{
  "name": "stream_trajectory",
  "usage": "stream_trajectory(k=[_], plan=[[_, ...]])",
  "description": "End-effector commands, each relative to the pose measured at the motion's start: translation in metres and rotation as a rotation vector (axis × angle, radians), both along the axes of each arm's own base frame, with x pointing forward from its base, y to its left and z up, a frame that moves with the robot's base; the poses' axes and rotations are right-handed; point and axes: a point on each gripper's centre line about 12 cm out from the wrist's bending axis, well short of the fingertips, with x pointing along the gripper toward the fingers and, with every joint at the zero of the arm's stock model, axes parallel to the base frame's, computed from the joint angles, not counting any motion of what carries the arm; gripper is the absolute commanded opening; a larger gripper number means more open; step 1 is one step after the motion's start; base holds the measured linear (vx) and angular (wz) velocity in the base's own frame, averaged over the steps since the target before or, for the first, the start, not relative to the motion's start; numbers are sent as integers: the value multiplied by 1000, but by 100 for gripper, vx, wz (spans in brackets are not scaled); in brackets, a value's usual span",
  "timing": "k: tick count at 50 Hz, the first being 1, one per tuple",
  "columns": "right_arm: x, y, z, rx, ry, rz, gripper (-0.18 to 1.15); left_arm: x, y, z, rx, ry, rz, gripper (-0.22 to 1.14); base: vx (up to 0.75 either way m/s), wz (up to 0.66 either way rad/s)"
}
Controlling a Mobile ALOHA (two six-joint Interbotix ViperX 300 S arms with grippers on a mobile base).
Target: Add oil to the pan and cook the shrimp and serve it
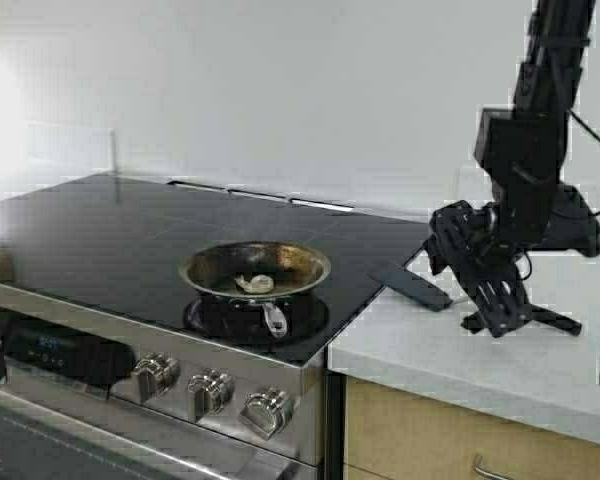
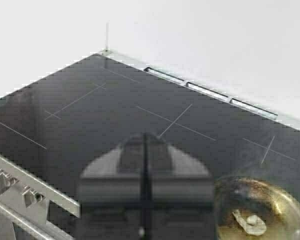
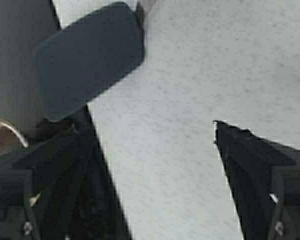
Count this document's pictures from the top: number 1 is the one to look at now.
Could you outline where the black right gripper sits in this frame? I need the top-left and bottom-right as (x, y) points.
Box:
(425, 200), (533, 338)

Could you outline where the black spatula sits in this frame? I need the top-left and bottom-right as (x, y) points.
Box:
(368, 265), (582, 336)

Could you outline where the raw grey shrimp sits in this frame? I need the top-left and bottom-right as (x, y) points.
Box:
(234, 274), (275, 295)

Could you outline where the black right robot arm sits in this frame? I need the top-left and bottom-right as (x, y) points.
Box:
(424, 1), (600, 338)

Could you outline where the steel frying pan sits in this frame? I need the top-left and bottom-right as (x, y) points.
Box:
(179, 241), (332, 340)

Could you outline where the wooden base cabinet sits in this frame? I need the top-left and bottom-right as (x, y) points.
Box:
(344, 378), (600, 479)

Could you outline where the right steel stove knob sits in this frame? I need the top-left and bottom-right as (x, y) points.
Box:
(239, 388), (294, 440)

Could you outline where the steel stove knob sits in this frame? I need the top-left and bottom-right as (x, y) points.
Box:
(239, 388), (294, 440)
(186, 370), (235, 422)
(131, 353), (180, 403)

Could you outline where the middle steel stove knob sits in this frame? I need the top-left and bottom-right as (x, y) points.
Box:
(186, 370), (235, 422)

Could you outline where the left steel stove knob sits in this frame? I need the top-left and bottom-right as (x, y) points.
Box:
(131, 353), (180, 403)

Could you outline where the stainless steel kitchen stove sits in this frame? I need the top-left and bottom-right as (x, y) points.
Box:
(0, 174), (428, 479)

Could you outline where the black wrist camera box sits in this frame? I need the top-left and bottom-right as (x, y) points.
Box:
(540, 183), (600, 258)

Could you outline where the steel drawer handle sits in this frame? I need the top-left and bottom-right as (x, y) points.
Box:
(472, 455), (512, 480)

